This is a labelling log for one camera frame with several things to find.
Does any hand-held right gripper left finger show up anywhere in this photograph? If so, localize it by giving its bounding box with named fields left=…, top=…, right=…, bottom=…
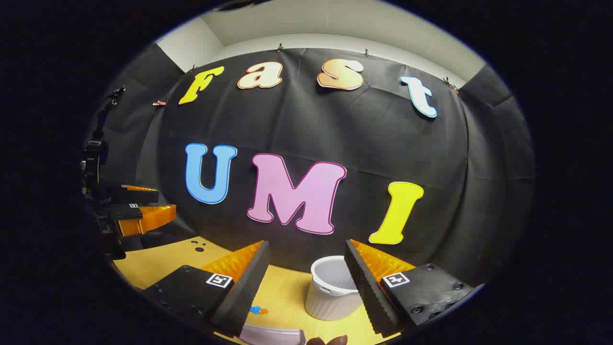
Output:
left=143, top=241, right=270, bottom=337

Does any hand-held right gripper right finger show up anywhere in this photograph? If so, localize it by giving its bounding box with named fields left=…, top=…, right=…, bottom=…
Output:
left=344, top=239, right=485, bottom=337

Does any white ribbed garbage bin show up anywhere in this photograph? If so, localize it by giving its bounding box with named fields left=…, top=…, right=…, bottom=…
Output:
left=305, top=255, right=365, bottom=321

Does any pale purple dustpan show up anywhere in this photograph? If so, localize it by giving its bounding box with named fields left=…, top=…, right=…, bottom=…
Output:
left=238, top=324, right=307, bottom=345

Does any yellow wooden desktop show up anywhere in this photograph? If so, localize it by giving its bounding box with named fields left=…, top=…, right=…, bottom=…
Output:
left=113, top=236, right=403, bottom=345

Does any black backdrop cloth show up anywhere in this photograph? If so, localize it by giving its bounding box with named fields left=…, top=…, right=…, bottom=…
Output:
left=89, top=41, right=535, bottom=288

